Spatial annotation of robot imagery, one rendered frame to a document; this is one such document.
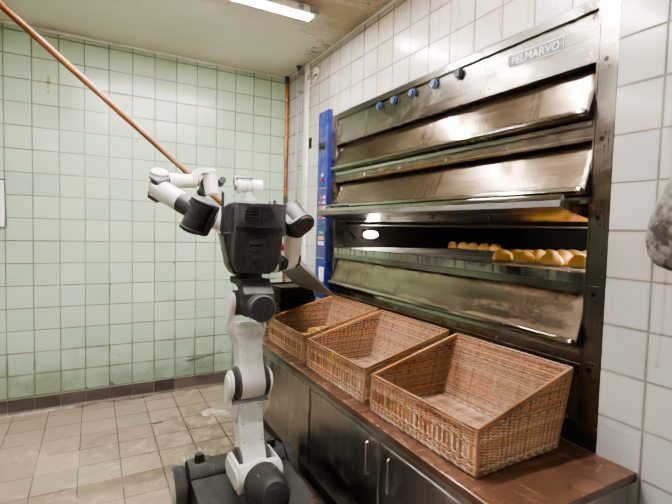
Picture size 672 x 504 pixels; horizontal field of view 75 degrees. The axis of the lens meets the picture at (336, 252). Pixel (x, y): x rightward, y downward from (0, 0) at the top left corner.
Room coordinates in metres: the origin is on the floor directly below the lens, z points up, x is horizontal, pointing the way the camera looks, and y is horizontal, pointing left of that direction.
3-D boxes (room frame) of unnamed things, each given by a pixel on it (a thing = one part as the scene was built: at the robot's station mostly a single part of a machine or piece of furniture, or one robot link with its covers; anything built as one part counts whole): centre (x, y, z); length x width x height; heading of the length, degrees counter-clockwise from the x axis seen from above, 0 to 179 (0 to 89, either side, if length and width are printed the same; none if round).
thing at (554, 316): (2.29, -0.43, 1.02); 1.79 x 0.11 x 0.19; 29
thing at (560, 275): (2.30, -0.45, 1.16); 1.80 x 0.06 x 0.04; 29
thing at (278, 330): (2.68, 0.08, 0.72); 0.56 x 0.49 x 0.28; 29
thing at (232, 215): (1.91, 0.37, 1.27); 0.34 x 0.30 x 0.36; 114
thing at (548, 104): (2.29, -0.43, 1.80); 1.79 x 0.11 x 0.19; 29
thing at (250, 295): (1.88, 0.35, 1.01); 0.28 x 0.13 x 0.18; 28
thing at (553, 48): (2.30, -0.45, 1.99); 1.80 x 0.08 x 0.21; 29
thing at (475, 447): (1.62, -0.49, 0.72); 0.56 x 0.49 x 0.28; 31
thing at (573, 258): (1.99, -1.09, 1.21); 0.61 x 0.48 x 0.06; 119
